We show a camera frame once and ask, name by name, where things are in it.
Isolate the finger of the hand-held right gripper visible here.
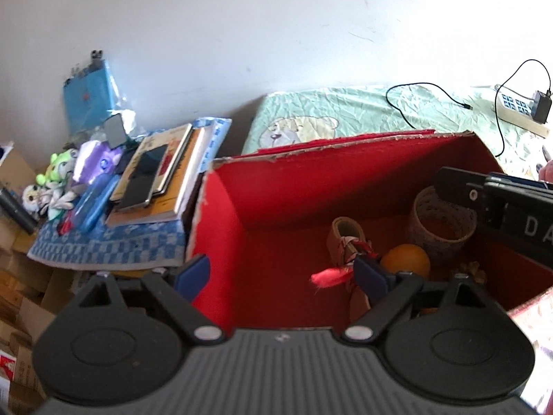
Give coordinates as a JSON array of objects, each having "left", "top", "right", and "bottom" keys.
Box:
[{"left": 434, "top": 166, "right": 491, "bottom": 214}]

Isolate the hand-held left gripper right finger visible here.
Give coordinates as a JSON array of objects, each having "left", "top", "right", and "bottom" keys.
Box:
[{"left": 341, "top": 254, "right": 493, "bottom": 347}]

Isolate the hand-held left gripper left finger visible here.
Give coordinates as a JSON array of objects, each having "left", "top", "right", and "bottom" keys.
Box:
[{"left": 80, "top": 254, "right": 227, "bottom": 347}]

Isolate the brown gourd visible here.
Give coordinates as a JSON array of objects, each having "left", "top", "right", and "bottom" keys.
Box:
[{"left": 380, "top": 244, "right": 431, "bottom": 279}]

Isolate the beige strap with red tassel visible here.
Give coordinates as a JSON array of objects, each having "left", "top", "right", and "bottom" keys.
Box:
[{"left": 311, "top": 216, "right": 381, "bottom": 325}]

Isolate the brown pine cone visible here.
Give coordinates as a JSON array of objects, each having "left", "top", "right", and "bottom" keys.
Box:
[{"left": 449, "top": 261, "right": 489, "bottom": 284}]

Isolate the large red cardboard box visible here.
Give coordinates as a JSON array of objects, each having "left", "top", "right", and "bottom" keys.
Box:
[{"left": 184, "top": 129, "right": 553, "bottom": 333}]

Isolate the patterned tape roll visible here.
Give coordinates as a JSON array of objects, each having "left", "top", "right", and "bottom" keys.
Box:
[{"left": 408, "top": 185, "right": 478, "bottom": 265}]

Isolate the stack of books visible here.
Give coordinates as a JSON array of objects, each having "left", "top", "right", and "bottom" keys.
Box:
[{"left": 106, "top": 127, "right": 206, "bottom": 228}]

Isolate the blue checked towel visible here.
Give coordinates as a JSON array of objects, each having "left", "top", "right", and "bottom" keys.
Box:
[{"left": 28, "top": 117, "right": 234, "bottom": 269}]

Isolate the white power strip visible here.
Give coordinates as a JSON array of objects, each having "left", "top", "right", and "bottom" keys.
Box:
[{"left": 494, "top": 91, "right": 551, "bottom": 137}]

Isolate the black phone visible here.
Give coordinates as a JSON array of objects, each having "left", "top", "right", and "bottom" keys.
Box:
[{"left": 116, "top": 145, "right": 169, "bottom": 213}]

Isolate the black charger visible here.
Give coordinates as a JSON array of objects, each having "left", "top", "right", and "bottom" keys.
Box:
[{"left": 531, "top": 91, "right": 553, "bottom": 124}]

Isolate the blue pencil case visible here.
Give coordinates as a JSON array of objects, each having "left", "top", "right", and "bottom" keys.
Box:
[{"left": 69, "top": 175, "right": 120, "bottom": 232}]

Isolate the pale printed bed sheet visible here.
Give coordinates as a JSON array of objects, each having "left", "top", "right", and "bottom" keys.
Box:
[{"left": 241, "top": 84, "right": 553, "bottom": 169}]

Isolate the yellow cover book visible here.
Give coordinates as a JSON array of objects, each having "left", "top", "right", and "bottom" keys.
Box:
[{"left": 108, "top": 123, "right": 194, "bottom": 218}]

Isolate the blue and white booklet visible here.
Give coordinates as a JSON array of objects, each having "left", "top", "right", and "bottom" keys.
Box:
[{"left": 190, "top": 117, "right": 233, "bottom": 208}]

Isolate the purple bag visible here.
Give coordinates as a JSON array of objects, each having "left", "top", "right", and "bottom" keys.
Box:
[{"left": 73, "top": 140, "right": 124, "bottom": 182}]

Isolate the small grey square mirror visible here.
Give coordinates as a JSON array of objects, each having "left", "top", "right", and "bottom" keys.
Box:
[{"left": 104, "top": 114, "right": 126, "bottom": 150}]

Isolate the pile of cardboard boxes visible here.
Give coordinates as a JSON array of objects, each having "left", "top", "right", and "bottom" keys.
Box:
[{"left": 0, "top": 142, "right": 87, "bottom": 415}]

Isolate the green frog plush toy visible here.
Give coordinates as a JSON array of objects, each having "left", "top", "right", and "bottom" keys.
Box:
[{"left": 37, "top": 149, "right": 79, "bottom": 191}]

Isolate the small white plush toy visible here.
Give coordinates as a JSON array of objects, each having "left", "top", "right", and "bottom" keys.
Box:
[{"left": 21, "top": 184, "right": 76, "bottom": 221}]

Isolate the black cylinder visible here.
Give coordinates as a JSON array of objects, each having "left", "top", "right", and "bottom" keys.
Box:
[{"left": 0, "top": 187, "right": 38, "bottom": 234}]

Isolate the blue plastic packet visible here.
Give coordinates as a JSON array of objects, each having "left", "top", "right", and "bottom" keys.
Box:
[{"left": 63, "top": 58, "right": 120, "bottom": 136}]

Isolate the black cable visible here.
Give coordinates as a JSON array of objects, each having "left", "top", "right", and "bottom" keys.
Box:
[{"left": 386, "top": 58, "right": 553, "bottom": 157}]

